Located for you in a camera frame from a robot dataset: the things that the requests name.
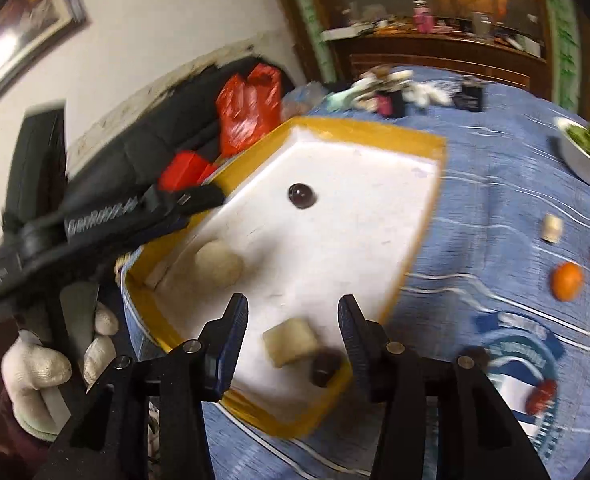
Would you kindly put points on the dark purple plum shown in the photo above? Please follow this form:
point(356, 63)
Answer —
point(301, 195)

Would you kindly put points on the pink bottle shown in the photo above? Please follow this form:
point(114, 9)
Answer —
point(423, 17)

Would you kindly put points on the red box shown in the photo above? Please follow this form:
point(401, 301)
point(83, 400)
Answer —
point(186, 170)

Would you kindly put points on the wooden counter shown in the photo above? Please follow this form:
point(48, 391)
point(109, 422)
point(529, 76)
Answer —
point(358, 48)

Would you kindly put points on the black jar on table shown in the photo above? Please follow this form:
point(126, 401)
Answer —
point(470, 97)

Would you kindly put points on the framed wall picture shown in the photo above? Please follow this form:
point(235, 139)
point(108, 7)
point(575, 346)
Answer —
point(31, 28)

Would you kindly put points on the blue plaid tablecloth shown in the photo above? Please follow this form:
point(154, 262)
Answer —
point(480, 278)

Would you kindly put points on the white gloved left hand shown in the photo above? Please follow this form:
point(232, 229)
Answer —
point(27, 369)

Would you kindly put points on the dark jar with cork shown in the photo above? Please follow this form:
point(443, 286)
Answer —
point(390, 104)

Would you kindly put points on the red plastic bag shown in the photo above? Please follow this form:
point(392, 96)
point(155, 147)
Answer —
point(249, 108)

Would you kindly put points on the yellow rimmed white tray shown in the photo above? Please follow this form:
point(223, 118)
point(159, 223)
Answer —
point(376, 184)

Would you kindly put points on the red jujube date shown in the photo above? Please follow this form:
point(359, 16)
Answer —
point(540, 397)

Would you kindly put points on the white bowl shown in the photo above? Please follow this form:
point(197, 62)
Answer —
point(575, 157)

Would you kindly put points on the orange tangerine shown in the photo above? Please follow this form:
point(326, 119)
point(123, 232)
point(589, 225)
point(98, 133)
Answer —
point(566, 281)

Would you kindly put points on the beige banana chunk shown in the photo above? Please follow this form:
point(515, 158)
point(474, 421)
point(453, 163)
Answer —
point(552, 229)

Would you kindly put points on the white glove pile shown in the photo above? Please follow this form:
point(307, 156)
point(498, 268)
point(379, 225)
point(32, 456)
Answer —
point(372, 91)

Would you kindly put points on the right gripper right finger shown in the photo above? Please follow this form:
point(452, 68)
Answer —
point(478, 436)

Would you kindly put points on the black sofa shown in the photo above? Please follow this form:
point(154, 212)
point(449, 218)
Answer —
point(185, 120)

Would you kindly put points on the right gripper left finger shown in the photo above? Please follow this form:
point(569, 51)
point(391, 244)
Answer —
point(106, 438)

